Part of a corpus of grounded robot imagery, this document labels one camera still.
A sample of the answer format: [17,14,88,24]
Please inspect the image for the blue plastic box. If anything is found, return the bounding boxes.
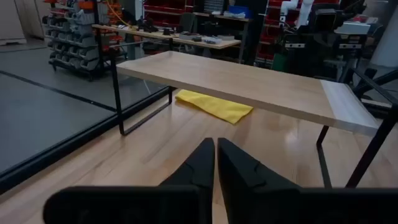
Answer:
[228,5,252,19]

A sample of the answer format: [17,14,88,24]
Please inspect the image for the grey storage bin rack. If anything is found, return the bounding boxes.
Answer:
[42,0,108,82]

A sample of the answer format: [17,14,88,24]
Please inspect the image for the wooden shelf with black legs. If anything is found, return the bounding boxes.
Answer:
[110,50,398,189]

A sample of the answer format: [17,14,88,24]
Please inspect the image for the white cabinet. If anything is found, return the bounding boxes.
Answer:
[0,0,44,46]

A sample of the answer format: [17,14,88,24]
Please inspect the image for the green bin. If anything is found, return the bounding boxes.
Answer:
[272,52,289,73]

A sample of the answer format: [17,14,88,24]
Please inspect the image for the yellow cloth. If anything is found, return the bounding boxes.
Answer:
[175,89,254,125]

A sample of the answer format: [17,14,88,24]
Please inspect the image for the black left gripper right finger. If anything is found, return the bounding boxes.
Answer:
[217,138,398,224]

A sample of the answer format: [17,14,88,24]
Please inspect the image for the long wooden workbench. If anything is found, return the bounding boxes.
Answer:
[91,24,242,63]

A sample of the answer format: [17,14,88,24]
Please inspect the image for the red storage shelving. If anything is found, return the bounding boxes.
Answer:
[142,0,197,29]

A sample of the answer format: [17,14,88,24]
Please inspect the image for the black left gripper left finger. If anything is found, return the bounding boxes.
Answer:
[42,138,216,224]

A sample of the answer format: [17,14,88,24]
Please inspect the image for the light grey box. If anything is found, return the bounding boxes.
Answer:
[334,21,371,35]

